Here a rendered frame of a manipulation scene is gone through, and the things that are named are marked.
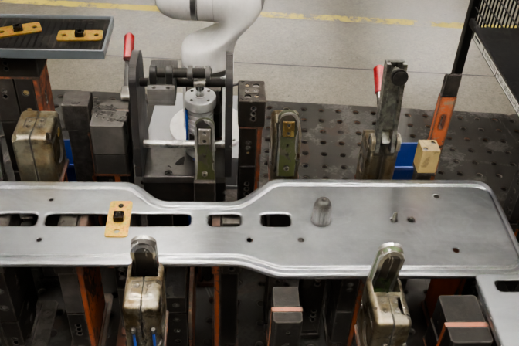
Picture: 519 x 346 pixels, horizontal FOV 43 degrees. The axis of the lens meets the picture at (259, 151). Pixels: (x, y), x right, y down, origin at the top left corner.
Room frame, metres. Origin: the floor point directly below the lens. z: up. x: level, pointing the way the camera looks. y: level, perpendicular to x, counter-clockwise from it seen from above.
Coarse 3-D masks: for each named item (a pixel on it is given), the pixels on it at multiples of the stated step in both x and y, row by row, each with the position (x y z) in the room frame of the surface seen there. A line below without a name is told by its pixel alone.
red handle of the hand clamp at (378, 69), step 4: (376, 68) 1.07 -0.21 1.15; (380, 68) 1.07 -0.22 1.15; (376, 72) 1.07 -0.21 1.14; (380, 72) 1.06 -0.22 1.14; (376, 76) 1.06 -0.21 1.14; (380, 76) 1.06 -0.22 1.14; (376, 80) 1.05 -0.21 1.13; (380, 80) 1.05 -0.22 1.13; (376, 84) 1.05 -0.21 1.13; (380, 84) 1.04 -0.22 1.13; (376, 88) 1.04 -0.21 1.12; (380, 88) 1.04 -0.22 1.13; (376, 92) 1.04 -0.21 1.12; (384, 132) 0.97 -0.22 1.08; (384, 136) 0.96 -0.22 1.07; (388, 136) 0.96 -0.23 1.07; (384, 140) 0.95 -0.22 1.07; (388, 140) 0.96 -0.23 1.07; (380, 144) 0.96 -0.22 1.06; (384, 144) 0.95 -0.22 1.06
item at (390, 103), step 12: (396, 60) 0.99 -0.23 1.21; (384, 72) 0.98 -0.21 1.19; (396, 72) 0.95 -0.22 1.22; (384, 84) 0.97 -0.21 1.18; (396, 84) 0.94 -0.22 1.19; (384, 96) 0.96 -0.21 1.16; (396, 96) 0.97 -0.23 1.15; (384, 108) 0.96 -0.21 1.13; (396, 108) 0.96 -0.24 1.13; (384, 120) 0.96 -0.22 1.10; (396, 120) 0.96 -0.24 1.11; (396, 132) 0.95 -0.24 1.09
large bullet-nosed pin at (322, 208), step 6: (318, 198) 0.81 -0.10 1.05; (324, 198) 0.81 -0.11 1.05; (318, 204) 0.80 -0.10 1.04; (324, 204) 0.80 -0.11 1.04; (330, 204) 0.81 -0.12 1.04; (318, 210) 0.80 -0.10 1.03; (324, 210) 0.80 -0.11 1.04; (330, 210) 0.80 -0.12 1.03; (312, 216) 0.81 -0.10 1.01; (318, 216) 0.80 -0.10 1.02; (324, 216) 0.80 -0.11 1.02; (330, 216) 0.80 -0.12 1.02; (318, 222) 0.80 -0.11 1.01; (324, 222) 0.80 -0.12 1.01
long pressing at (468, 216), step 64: (0, 192) 0.84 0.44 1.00; (64, 192) 0.84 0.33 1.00; (128, 192) 0.85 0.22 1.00; (256, 192) 0.87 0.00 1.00; (320, 192) 0.88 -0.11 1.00; (384, 192) 0.89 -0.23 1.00; (448, 192) 0.90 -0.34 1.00; (0, 256) 0.69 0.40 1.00; (64, 256) 0.70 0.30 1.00; (128, 256) 0.71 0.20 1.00; (192, 256) 0.71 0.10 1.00; (256, 256) 0.72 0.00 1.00; (320, 256) 0.73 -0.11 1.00; (448, 256) 0.74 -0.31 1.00; (512, 256) 0.75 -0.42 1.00
